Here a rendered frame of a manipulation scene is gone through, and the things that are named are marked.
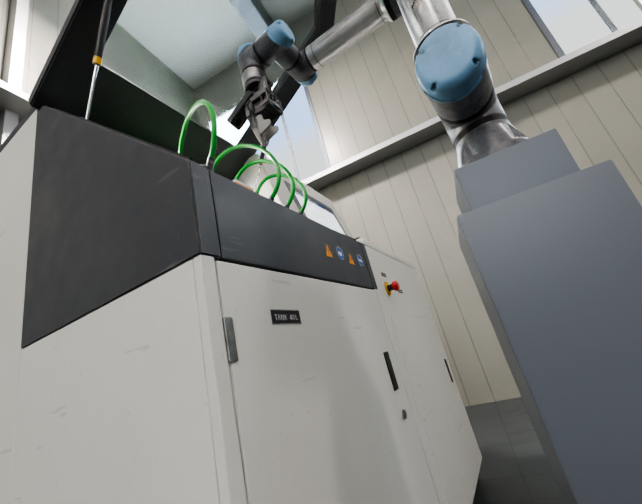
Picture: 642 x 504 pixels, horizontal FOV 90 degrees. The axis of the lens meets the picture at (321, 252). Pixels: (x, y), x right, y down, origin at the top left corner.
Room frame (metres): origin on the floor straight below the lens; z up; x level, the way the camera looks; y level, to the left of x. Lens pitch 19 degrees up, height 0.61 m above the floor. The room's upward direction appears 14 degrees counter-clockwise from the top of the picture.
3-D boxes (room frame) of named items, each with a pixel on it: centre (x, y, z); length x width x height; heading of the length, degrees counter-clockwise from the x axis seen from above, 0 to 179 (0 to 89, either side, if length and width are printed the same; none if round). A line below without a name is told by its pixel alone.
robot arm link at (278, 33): (0.72, -0.03, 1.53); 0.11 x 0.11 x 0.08; 58
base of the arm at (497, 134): (0.62, -0.41, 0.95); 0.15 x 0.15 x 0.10
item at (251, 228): (0.73, 0.03, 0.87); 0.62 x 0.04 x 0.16; 153
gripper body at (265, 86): (0.75, 0.06, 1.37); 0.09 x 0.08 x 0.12; 63
